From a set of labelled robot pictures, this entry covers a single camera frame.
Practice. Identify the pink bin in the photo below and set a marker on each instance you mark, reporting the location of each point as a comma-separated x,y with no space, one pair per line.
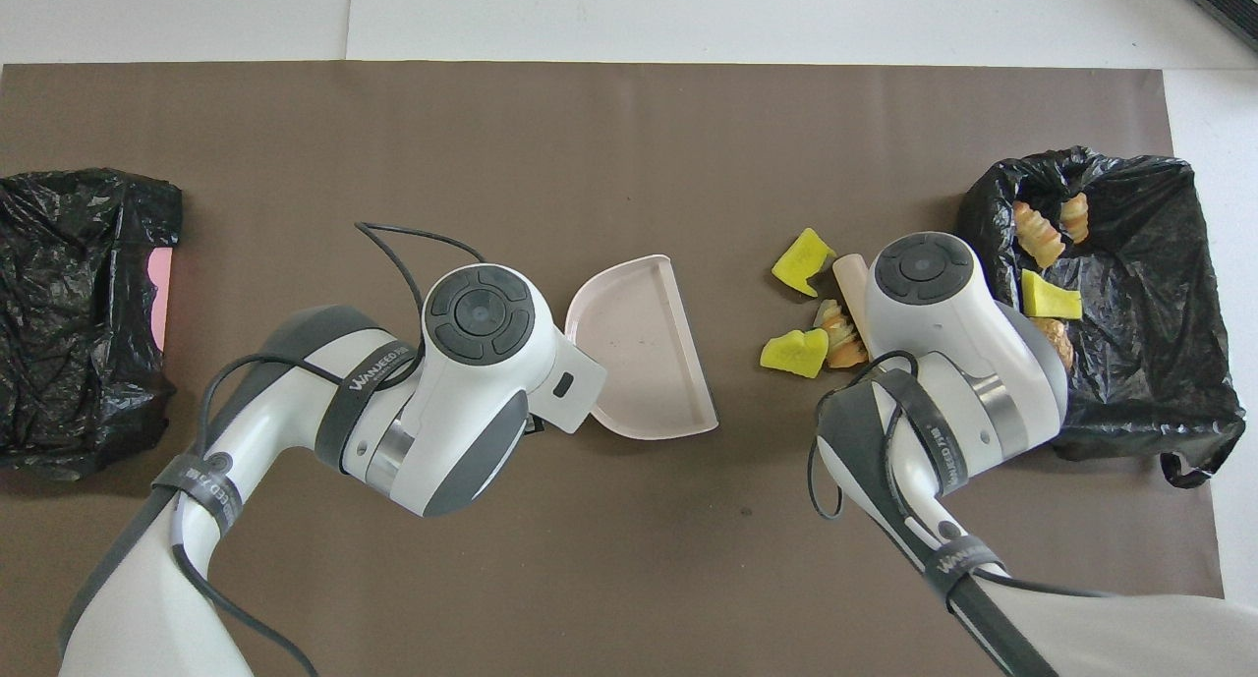
161,299

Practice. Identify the crumpled black trash bag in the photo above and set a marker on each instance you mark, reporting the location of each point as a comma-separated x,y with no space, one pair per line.
69,313

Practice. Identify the pale pink plastic dustpan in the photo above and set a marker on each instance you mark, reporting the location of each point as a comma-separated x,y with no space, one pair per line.
639,353

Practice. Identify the brown paper table mat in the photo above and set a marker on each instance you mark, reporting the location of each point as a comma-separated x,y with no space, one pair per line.
639,559

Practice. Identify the round brown bread roll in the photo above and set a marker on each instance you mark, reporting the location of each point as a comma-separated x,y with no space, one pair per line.
1059,338

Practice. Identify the sliced bread piece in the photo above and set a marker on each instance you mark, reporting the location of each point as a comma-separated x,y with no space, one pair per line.
835,338
1038,235

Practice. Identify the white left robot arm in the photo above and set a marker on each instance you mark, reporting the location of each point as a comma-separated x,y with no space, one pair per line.
295,431

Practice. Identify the yellow green sponge piece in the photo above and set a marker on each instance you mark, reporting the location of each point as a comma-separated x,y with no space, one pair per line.
794,355
802,262
1050,300

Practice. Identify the open black trash bag bin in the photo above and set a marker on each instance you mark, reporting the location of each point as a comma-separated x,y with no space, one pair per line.
1150,343

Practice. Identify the small bread piece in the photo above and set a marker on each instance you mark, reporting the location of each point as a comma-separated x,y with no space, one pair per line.
1076,217

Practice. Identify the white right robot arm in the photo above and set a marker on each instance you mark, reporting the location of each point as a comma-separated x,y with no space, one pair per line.
943,323

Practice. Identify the beige hand brush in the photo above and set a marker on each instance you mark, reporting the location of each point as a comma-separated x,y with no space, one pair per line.
851,272

